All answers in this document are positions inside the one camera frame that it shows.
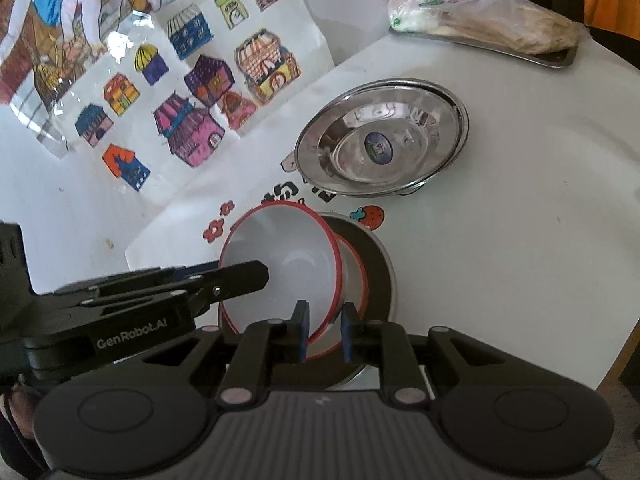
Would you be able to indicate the small steel bowl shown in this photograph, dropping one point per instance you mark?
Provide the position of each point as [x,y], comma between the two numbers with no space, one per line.
[376,270]

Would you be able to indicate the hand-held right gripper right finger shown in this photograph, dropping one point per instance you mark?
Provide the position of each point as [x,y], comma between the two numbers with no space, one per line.
[346,336]

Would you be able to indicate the colourful houses drawing sheet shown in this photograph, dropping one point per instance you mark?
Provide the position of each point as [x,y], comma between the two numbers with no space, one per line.
[200,85]

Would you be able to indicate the steel tray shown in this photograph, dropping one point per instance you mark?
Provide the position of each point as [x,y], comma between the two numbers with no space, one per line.
[550,57]

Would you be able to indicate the clear plastic bag with flatbread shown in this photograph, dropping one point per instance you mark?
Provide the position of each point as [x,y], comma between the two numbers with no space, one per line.
[500,15]

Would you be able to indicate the white bowl with red rim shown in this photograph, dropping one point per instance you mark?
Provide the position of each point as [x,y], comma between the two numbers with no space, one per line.
[280,252]
[354,275]

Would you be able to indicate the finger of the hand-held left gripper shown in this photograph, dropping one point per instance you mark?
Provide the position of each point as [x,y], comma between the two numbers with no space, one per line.
[150,275]
[240,281]

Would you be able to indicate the person's left hand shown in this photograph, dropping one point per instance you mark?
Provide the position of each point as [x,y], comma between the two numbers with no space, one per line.
[22,410]

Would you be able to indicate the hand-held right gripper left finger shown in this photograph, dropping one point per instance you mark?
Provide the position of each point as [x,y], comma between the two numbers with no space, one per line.
[301,332]

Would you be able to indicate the large steel bowl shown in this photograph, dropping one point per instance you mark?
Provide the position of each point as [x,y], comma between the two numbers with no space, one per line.
[385,135]

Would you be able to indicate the cartoon children wall poster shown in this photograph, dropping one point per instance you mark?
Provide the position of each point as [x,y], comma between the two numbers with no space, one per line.
[60,25]

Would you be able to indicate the white packet with green label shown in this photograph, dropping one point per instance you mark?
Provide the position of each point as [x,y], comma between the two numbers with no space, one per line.
[412,12]

